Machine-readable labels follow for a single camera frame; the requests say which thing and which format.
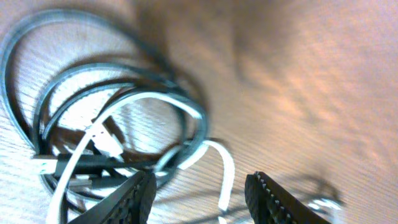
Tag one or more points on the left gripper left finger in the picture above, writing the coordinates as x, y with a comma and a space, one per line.
130, 203

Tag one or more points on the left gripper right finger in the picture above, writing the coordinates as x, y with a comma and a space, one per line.
268, 202

